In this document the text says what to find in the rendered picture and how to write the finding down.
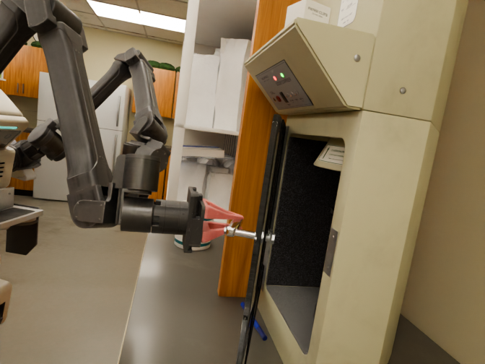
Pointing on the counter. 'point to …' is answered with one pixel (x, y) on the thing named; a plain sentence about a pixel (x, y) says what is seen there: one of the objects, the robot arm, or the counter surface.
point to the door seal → (265, 235)
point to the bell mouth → (332, 155)
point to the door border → (261, 234)
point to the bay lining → (302, 217)
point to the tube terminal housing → (377, 179)
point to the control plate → (290, 82)
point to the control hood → (319, 64)
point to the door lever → (238, 230)
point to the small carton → (308, 11)
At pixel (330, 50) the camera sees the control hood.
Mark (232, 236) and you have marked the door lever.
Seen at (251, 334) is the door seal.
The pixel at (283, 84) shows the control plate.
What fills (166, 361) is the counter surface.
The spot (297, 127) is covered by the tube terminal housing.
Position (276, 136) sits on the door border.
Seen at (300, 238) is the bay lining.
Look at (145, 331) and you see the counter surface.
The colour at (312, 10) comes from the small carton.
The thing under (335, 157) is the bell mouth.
